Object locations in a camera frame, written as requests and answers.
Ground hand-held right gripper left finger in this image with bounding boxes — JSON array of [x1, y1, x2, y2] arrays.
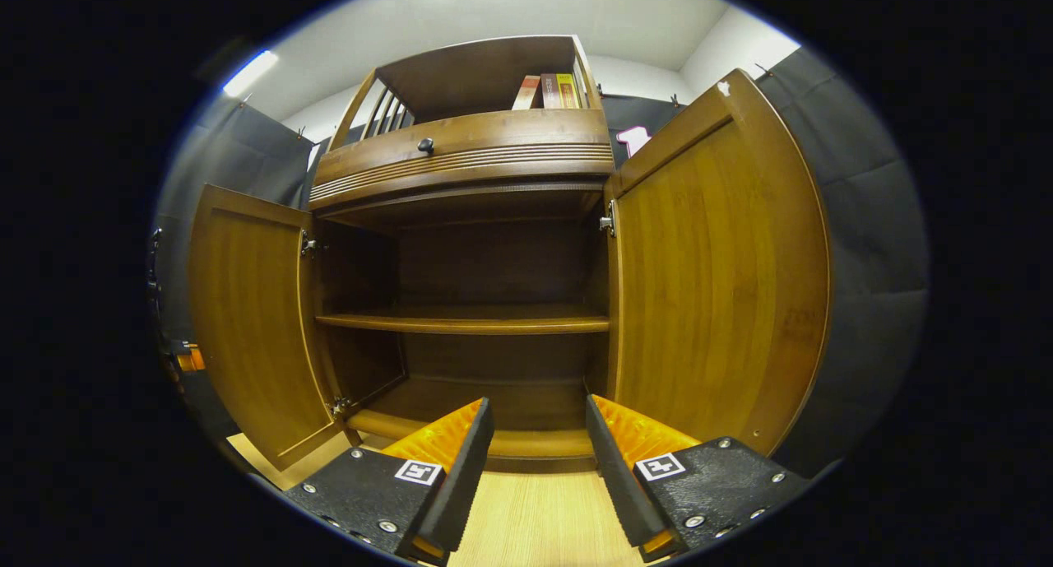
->
[[284, 398, 494, 566]]

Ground black backdrop cloth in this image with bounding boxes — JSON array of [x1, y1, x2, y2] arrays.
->
[[152, 47, 930, 477]]

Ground wooden double-door shoe cabinet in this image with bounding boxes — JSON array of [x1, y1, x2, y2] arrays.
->
[[188, 34, 832, 473]]

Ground ceiling light panel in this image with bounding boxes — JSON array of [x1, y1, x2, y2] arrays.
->
[[222, 50, 279, 97]]

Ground wooden cabinet door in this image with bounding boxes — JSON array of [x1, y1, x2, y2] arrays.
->
[[188, 184, 346, 471], [605, 67, 832, 457]]

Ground wooden inner shelf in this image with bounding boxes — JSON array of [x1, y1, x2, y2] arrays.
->
[[315, 306, 611, 336]]

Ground wooden cabinet drawer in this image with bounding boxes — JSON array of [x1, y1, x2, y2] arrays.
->
[[308, 109, 616, 210]]

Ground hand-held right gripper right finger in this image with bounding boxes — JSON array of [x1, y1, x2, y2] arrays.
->
[[586, 394, 811, 563]]

